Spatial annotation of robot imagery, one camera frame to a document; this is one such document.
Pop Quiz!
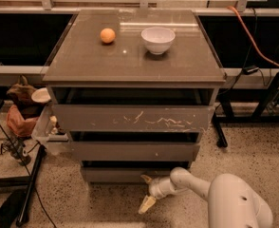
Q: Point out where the grey top drawer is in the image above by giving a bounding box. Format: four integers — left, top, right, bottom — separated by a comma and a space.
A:
52, 104, 214, 133

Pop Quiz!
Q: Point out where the grey bottom drawer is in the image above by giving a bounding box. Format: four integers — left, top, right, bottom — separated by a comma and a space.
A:
80, 166, 178, 184

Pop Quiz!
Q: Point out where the black power adapter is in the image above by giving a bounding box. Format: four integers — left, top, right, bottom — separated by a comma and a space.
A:
242, 65, 259, 75

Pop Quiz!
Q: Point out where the black stand pole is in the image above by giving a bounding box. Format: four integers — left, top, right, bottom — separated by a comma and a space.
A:
16, 145, 47, 227

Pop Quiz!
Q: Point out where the orange cable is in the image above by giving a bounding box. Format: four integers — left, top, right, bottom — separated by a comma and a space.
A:
227, 5, 279, 70

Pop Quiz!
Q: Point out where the black table leg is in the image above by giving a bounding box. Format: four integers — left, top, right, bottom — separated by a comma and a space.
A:
212, 92, 234, 147

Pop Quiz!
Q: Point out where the grey middle drawer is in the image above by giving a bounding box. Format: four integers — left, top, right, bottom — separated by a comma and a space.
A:
71, 142, 199, 162

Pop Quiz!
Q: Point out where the orange fruit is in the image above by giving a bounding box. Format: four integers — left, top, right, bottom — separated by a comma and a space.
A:
100, 28, 116, 44

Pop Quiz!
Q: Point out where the orange cloth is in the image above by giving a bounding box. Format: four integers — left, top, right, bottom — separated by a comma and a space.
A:
7, 104, 38, 138

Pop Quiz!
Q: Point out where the grey drawer cabinet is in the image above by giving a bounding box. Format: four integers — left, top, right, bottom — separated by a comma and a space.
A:
42, 9, 227, 169

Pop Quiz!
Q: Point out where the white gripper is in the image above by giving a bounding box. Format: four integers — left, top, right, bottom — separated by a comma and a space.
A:
139, 175, 169, 214

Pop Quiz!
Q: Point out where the grey drawer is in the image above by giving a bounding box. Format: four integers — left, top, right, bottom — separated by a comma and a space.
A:
71, 142, 199, 162
80, 166, 178, 184
52, 104, 214, 133

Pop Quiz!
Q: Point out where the brown plush toy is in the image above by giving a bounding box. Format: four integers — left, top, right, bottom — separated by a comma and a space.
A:
7, 75, 44, 119

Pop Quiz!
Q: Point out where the small white dish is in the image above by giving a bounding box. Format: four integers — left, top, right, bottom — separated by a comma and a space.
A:
31, 87, 51, 104

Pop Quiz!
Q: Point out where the white bowl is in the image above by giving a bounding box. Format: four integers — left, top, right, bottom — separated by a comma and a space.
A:
141, 27, 176, 55

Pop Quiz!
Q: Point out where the clear plastic bin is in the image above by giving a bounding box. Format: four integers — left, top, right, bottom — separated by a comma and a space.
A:
31, 104, 70, 155

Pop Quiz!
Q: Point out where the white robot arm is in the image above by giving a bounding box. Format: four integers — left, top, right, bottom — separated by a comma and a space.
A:
139, 167, 273, 228

